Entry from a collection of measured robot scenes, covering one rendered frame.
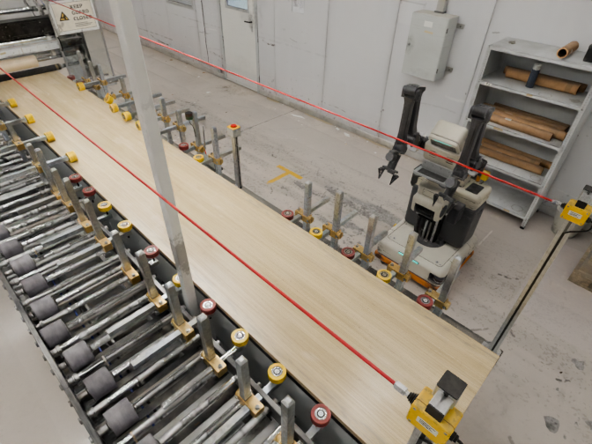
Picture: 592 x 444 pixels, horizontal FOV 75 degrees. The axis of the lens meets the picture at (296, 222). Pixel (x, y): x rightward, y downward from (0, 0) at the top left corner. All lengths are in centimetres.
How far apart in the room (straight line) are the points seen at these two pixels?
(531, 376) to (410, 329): 143
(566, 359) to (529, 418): 62
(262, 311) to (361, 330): 48
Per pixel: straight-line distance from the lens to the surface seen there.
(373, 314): 198
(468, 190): 320
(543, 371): 332
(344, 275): 213
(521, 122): 415
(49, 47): 547
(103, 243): 258
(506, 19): 444
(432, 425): 78
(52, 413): 304
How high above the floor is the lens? 244
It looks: 39 degrees down
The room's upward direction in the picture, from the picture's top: 2 degrees clockwise
